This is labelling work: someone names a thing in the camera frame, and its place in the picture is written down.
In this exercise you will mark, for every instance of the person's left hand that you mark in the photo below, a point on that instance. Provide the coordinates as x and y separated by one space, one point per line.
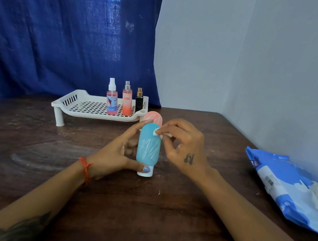
113 156

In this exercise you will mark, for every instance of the person's right hand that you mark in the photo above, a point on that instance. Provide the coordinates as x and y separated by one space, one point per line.
187 151

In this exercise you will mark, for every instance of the white wet wipe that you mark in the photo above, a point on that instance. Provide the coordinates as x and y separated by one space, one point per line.
157 132

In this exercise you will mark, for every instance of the teal squeeze bottle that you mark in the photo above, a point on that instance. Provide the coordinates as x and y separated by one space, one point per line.
147 149

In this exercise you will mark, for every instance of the pink squeeze bottle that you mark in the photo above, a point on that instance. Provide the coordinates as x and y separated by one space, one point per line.
153 116

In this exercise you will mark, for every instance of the white perforated plastic rack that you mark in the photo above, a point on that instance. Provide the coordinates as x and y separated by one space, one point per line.
90 107

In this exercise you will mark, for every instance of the pink spray bottle white cap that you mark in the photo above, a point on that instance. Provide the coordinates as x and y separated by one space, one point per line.
112 101

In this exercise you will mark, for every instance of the orange spray bottle silver cap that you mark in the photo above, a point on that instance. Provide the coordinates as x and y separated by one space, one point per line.
127 101

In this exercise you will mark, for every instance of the black perfume bottle gold cap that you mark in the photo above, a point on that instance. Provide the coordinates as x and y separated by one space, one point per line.
139 100

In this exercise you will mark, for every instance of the blue white wet wipes pack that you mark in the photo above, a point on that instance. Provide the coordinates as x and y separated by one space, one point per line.
279 181

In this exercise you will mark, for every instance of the person's right forearm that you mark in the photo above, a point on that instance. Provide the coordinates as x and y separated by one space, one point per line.
250 224

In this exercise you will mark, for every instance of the dark wooden table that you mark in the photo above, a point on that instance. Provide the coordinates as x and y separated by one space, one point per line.
140 218

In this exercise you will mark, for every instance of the dark blue curtain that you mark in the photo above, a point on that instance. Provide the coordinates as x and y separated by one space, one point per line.
60 27

